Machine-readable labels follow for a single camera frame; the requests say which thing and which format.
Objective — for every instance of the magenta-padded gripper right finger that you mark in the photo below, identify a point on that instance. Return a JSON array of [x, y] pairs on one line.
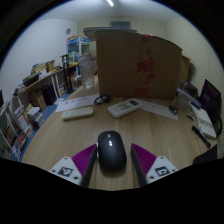
[[156, 169]]

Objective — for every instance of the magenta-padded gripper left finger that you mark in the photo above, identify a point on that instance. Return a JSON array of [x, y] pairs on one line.
[[68, 170]]

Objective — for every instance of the black computer mouse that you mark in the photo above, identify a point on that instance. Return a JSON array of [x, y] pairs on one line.
[[111, 150]]

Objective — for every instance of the black marker pen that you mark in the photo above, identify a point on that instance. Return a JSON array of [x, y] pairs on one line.
[[201, 136]]

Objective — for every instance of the plain white remote control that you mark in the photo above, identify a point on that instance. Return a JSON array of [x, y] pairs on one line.
[[77, 113]]

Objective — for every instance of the white paper sheet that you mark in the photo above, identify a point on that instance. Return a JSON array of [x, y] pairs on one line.
[[75, 102], [160, 109]]

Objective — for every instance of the cluttered shelf unit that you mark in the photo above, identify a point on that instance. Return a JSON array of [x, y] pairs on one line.
[[23, 110]]

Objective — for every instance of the clear glass jar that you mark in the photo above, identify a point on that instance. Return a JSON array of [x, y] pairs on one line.
[[87, 71]]

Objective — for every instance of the large brown cardboard box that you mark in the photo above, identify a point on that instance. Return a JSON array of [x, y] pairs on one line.
[[133, 63]]

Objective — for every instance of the blue and white carton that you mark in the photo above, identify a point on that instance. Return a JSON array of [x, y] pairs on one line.
[[78, 45]]

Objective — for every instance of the grey glass door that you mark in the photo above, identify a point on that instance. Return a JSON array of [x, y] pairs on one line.
[[120, 24]]

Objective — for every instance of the ceiling tube light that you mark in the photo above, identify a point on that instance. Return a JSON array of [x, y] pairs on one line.
[[110, 3]]

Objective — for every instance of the round wall vent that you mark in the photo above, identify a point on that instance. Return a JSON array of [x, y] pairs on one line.
[[68, 31]]

